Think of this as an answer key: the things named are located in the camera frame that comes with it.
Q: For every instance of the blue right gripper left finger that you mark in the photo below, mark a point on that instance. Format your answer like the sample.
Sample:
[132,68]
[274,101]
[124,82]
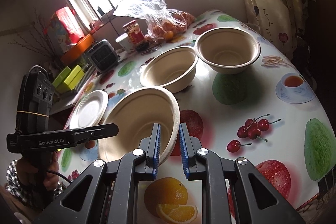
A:
[155,146]

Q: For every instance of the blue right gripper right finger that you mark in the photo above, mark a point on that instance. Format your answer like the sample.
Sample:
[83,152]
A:
[184,143]

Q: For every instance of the beige paper bowl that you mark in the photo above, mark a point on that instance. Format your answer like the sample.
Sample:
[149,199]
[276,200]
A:
[135,116]
[228,51]
[173,70]

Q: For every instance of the plaid left forearm sleeve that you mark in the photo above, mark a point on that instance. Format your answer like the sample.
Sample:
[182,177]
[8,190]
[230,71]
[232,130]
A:
[34,196]

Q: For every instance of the left hand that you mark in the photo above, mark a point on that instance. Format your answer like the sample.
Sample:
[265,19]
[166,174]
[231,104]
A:
[39,171]

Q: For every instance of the small white paper plate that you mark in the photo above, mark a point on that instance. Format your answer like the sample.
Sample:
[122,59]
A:
[90,110]

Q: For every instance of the lime green box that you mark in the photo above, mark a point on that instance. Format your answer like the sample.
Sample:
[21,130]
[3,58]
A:
[70,82]

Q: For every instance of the fruit print tablecloth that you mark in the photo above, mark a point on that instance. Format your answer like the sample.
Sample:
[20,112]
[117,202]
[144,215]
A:
[214,106]

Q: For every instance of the red lidded jar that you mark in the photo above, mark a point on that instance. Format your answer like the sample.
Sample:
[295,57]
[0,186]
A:
[136,36]

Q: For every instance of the black portable speaker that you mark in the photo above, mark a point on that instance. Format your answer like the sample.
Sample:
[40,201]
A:
[102,55]

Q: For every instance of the orange box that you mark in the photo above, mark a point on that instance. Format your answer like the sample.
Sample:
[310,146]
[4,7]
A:
[76,51]

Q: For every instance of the white cup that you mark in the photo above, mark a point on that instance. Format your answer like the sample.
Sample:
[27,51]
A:
[125,43]

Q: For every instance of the clear plastic bag of oranges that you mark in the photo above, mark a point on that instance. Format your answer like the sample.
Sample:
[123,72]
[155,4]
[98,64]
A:
[162,22]

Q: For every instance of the black binder clip right edge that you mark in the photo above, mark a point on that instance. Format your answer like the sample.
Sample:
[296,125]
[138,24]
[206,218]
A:
[326,183]

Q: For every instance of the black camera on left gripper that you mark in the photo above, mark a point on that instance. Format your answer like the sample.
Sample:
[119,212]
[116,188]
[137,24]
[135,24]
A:
[34,102]

